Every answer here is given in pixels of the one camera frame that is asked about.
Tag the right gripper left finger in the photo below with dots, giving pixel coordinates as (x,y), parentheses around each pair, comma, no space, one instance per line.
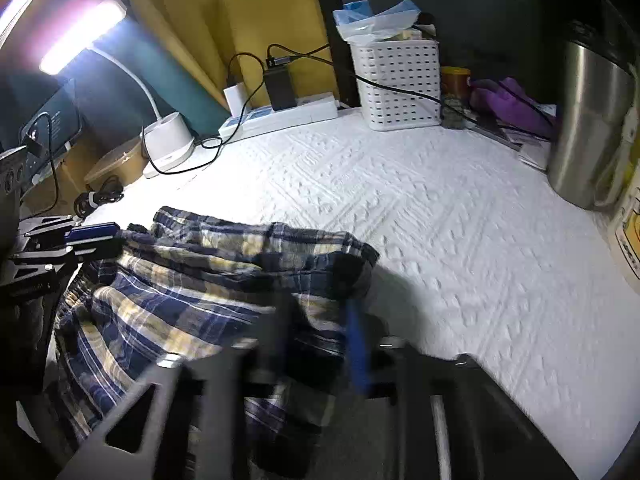
(146,435)

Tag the black power adapter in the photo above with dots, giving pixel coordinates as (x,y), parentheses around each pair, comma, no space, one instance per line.
(279,85)

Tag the purple cloth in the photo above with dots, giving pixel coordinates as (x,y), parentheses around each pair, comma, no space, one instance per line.
(506,100)

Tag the white power strip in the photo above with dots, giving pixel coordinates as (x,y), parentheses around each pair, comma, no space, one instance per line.
(264,119)

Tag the yellow curtain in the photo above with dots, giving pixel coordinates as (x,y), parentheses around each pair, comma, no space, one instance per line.
(214,39)

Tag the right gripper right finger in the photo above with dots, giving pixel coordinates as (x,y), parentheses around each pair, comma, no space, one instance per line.
(447,418)

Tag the white perforated plastic basket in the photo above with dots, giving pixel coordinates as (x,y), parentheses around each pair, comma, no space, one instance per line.
(398,83)

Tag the blue yellow plaid pants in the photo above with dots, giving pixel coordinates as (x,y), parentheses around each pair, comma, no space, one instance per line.
(187,285)

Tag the brown round container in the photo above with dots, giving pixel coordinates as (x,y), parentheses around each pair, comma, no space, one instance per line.
(125,162)

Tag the teal curtain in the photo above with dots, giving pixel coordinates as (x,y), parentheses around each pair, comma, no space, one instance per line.
(134,47)

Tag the blue plastic bag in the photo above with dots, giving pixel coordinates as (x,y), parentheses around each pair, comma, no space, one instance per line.
(357,24)

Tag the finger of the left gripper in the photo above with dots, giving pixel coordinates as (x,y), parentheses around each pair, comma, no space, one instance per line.
(102,233)

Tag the white bear cartoon mug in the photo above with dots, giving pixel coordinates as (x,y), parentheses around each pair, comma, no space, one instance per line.
(623,234)

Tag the white usb charger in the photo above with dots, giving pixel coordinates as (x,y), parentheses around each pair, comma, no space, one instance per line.
(237,99)

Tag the white textured table cover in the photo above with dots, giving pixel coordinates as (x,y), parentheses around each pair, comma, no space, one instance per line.
(477,255)

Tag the small red yellow jar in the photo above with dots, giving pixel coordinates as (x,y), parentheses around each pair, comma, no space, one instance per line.
(455,82)

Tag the white desk lamp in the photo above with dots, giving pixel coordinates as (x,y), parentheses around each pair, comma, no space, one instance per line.
(167,141)

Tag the stainless steel tumbler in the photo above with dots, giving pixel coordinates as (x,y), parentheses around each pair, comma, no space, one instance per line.
(597,117)

